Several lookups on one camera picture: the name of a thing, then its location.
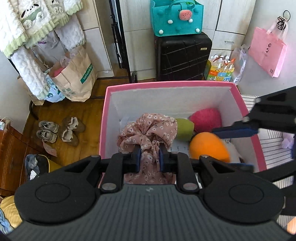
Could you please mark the grey sneaker pair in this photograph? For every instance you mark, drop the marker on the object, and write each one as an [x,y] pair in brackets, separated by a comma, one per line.
[48,131]

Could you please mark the white plush toy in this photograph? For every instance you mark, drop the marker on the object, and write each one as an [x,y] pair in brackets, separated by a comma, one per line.
[235,157]

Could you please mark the white wardrobe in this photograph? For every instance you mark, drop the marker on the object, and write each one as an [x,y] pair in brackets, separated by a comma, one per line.
[225,22]

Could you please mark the red plush ball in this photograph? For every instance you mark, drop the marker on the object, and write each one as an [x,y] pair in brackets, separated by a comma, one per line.
[205,120]

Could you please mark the black clothes rack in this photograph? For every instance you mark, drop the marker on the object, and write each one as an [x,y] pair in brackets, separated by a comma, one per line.
[119,40]

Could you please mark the teal felt handbag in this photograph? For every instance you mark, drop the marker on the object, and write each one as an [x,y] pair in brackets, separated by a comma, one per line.
[173,18]

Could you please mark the colourful drink bottle pack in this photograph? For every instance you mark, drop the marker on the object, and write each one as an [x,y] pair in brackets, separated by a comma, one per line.
[219,68]

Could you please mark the green plush ball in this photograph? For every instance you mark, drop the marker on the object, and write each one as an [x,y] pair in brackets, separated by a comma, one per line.
[185,129]

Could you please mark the pink paper gift bag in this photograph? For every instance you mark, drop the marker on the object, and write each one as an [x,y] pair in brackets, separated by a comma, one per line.
[268,47]

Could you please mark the pink storage box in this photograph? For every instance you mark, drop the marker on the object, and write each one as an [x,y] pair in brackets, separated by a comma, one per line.
[178,99]

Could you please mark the clear plastic bag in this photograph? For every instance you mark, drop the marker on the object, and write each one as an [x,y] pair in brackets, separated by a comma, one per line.
[240,55]

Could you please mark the purple plush toy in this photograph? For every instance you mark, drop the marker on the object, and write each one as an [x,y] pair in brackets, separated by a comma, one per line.
[288,140]

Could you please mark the brown fluffy slipper pair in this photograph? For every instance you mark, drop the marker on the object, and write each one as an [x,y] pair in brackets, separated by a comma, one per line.
[71,127]

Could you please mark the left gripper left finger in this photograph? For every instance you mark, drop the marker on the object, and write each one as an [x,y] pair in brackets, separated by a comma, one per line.
[70,192]

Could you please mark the orange egg-shaped sponge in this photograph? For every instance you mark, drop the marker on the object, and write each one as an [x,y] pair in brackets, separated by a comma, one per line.
[208,144]

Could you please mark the black suitcase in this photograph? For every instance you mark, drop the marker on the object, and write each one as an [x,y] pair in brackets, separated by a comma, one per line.
[182,57]

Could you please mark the pink floral fabric scrunchie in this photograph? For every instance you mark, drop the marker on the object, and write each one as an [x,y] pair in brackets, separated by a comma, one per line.
[149,131]

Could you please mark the brown paper bag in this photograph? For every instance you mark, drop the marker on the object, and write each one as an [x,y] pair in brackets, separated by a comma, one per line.
[74,75]

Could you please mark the striped table cover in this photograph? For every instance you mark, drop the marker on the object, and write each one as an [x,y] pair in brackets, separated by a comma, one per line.
[274,155]

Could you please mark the wooden bedside cabinet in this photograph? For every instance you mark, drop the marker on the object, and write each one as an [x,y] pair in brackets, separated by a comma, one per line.
[14,148]

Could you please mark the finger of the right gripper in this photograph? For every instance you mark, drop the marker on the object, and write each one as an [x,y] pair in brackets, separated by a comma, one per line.
[242,167]
[234,132]

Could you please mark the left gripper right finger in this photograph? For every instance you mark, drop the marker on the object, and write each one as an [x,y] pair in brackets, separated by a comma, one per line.
[230,194]

